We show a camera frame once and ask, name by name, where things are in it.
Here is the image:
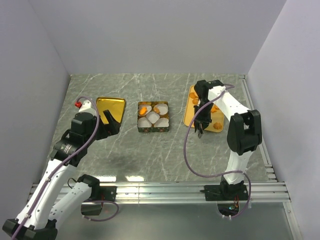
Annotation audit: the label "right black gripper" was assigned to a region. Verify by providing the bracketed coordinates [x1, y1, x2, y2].
[193, 99, 214, 133]

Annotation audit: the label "orange shaped cookie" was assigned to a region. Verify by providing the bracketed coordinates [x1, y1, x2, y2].
[139, 106, 148, 116]

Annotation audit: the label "metal serving tongs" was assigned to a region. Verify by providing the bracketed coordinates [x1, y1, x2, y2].
[196, 123, 204, 139]

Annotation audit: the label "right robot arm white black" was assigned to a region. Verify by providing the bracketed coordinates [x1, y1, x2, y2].
[193, 80, 262, 200]

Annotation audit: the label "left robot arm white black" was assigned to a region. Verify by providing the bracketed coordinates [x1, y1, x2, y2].
[2, 110, 121, 240]

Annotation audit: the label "yellow cookie tray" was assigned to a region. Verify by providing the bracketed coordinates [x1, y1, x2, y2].
[183, 85, 225, 133]

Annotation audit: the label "flower shaped butter cookie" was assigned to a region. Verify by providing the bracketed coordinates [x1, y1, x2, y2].
[213, 122, 223, 130]

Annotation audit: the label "gold tin lid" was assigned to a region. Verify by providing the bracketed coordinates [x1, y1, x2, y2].
[96, 97, 126, 125]

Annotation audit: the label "white paper cup bottom-left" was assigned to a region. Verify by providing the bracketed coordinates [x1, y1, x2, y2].
[137, 117, 152, 128]

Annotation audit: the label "white paper cup top-left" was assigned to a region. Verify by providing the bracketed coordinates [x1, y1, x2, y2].
[138, 104, 152, 117]

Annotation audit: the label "white paper cup bottom-right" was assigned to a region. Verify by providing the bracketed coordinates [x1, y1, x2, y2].
[154, 117, 169, 128]

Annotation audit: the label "white paper cup centre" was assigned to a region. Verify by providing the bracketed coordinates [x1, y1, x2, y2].
[146, 111, 160, 124]

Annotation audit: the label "white paper cup top-right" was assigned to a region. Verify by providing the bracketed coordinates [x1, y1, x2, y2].
[154, 103, 169, 116]

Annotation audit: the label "green cookie tin box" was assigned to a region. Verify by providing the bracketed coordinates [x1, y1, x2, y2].
[137, 101, 170, 133]

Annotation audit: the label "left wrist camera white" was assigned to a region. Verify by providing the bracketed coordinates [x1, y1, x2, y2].
[74, 99, 96, 115]

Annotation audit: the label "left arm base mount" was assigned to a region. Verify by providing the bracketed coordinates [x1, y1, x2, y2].
[76, 174, 120, 222]

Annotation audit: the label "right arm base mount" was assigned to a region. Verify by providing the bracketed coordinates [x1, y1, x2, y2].
[200, 184, 249, 202]

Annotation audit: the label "aluminium mounting rail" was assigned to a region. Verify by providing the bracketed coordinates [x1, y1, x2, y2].
[101, 181, 291, 204]

